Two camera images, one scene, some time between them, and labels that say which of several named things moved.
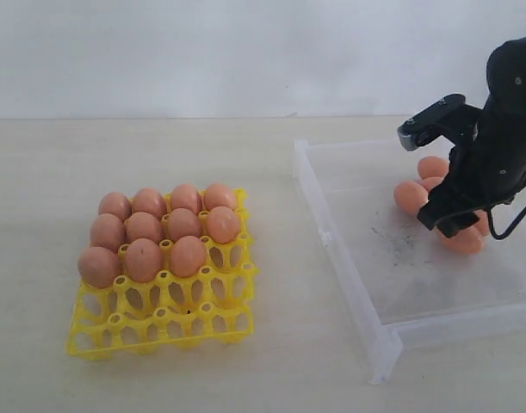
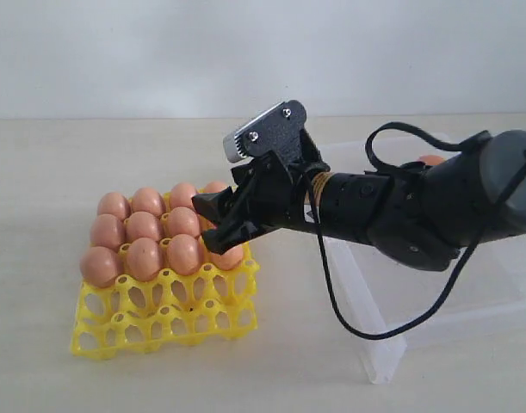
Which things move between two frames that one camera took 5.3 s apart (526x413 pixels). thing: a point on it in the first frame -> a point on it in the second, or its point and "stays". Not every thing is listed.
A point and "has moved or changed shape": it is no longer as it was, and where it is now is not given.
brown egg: x=467 y=241 has moved or changed shape
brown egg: x=99 y=267 stays
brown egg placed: x=116 y=204 stays
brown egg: x=143 y=260 stays
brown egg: x=143 y=225 stays
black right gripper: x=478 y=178 -> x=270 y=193
